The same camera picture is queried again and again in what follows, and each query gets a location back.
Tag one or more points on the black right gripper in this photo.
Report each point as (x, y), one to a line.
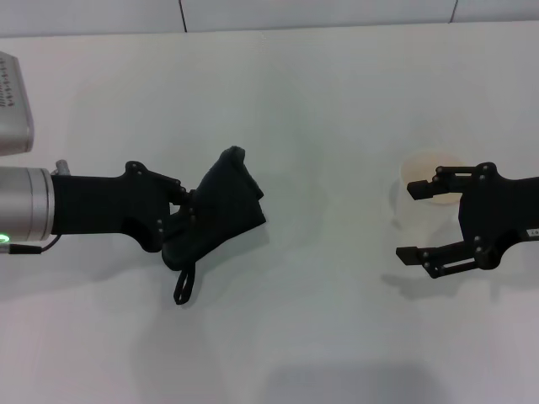
(492, 214)

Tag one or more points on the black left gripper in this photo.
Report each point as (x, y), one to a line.
(105, 206)

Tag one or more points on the dark blue rag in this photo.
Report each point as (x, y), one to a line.
(227, 202)

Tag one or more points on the silver black wrist camera box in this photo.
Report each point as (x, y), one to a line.
(12, 118)

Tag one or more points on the white paper cup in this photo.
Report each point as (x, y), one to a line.
(421, 168)

